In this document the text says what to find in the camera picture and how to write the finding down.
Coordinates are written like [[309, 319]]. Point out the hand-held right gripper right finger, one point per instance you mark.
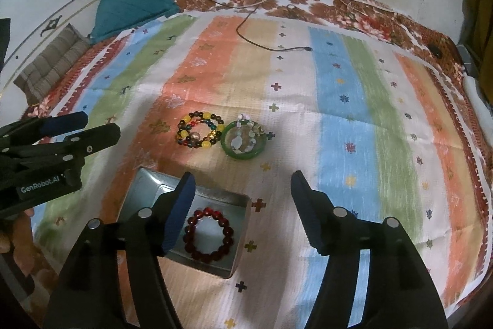
[[308, 215]]

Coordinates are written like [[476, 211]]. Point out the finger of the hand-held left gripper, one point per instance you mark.
[[96, 138], [57, 124]]

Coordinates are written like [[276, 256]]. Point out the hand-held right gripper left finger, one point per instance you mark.
[[179, 215]]

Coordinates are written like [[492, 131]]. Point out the metal tin box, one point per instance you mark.
[[215, 203]]

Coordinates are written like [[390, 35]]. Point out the green jade bangle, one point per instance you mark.
[[226, 150]]

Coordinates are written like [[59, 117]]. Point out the striped folded cloth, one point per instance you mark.
[[50, 59]]

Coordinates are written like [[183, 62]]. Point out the striped pastel blanket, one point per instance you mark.
[[346, 101]]

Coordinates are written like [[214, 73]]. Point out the teal pillow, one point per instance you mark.
[[131, 5]]

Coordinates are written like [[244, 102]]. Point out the dark furniture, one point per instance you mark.
[[477, 13]]

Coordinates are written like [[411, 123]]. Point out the black wall hook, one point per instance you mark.
[[52, 23]]

